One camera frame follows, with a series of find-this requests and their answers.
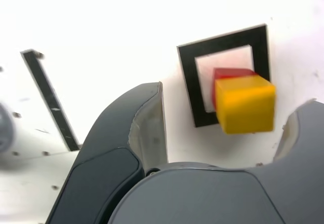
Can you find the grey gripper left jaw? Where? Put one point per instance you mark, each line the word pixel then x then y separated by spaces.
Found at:
pixel 101 158

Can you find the black tape square outline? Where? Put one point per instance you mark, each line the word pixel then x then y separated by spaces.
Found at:
pixel 187 69

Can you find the red cube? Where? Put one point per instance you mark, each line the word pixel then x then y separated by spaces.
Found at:
pixel 227 73

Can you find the yellow cube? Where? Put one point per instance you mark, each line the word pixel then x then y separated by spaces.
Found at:
pixel 245 107

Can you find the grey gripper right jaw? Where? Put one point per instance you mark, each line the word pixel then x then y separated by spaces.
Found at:
pixel 197 198

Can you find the black tape strip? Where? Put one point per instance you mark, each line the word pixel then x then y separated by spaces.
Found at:
pixel 50 100

